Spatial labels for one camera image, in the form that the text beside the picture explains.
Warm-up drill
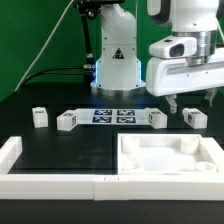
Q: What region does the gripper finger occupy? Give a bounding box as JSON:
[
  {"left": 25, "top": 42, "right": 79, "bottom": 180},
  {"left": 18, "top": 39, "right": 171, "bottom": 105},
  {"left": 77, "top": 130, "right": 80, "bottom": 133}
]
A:
[
  {"left": 205, "top": 88, "right": 217, "bottom": 106},
  {"left": 166, "top": 95, "right": 177, "bottom": 114}
]

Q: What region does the black cable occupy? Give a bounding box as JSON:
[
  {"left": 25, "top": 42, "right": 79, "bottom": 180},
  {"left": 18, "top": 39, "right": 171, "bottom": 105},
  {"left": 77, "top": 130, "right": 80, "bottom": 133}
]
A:
[{"left": 20, "top": 66, "right": 98, "bottom": 90}]

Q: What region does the white U-shaped obstacle fence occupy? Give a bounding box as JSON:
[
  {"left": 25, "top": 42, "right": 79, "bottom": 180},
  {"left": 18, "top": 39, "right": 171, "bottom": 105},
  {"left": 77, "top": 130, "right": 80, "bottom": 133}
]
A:
[{"left": 0, "top": 137, "right": 224, "bottom": 200}]

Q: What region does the white sheet with AprilTags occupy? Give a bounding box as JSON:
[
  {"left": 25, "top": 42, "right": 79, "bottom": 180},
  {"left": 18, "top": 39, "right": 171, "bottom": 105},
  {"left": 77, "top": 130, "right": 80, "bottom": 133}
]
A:
[{"left": 76, "top": 108, "right": 148, "bottom": 125}]

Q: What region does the white cable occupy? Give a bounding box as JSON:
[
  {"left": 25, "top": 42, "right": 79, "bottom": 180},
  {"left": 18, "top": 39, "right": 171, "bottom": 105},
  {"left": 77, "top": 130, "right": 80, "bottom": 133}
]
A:
[{"left": 13, "top": 0, "right": 76, "bottom": 93}]

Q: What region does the white square tabletop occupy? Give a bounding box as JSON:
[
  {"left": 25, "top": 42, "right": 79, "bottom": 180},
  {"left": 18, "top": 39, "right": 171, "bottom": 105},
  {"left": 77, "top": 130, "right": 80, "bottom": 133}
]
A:
[{"left": 117, "top": 134, "right": 221, "bottom": 175}]

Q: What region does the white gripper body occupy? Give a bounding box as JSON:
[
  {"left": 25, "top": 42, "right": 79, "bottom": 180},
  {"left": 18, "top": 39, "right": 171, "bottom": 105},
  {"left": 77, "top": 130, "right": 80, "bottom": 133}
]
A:
[{"left": 146, "top": 49, "right": 224, "bottom": 96}]

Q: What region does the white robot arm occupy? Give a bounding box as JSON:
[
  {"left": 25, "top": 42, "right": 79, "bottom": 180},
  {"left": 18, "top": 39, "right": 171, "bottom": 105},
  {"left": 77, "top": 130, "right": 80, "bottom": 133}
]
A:
[{"left": 91, "top": 0, "right": 224, "bottom": 112}]

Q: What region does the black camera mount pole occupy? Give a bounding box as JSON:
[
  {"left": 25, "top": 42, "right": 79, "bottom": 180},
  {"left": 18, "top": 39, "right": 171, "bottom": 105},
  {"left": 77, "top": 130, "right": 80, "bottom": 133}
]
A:
[{"left": 73, "top": 0, "right": 103, "bottom": 65}]

